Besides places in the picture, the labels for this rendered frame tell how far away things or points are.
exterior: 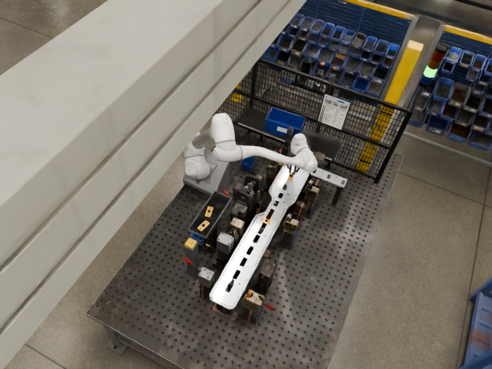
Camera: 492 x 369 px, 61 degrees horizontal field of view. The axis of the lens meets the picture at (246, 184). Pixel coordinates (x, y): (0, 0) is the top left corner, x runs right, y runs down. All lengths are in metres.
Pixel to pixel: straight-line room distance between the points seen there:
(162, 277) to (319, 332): 1.17
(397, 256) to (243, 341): 1.98
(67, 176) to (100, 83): 0.06
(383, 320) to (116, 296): 2.27
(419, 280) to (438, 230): 0.65
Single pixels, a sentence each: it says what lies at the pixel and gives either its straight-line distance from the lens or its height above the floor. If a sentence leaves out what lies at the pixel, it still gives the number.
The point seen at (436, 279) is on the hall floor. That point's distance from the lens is 4.45.
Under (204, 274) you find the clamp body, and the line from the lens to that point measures 2.78.
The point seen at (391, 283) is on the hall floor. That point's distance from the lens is 4.24.
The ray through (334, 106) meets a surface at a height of 1.36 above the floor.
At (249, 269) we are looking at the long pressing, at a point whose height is 1.00.
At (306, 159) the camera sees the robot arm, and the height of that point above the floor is 1.42.
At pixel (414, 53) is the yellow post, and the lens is 3.12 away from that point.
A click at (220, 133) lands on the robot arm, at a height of 1.60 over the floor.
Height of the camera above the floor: 3.57
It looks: 52 degrees down
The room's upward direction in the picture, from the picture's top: 6 degrees clockwise
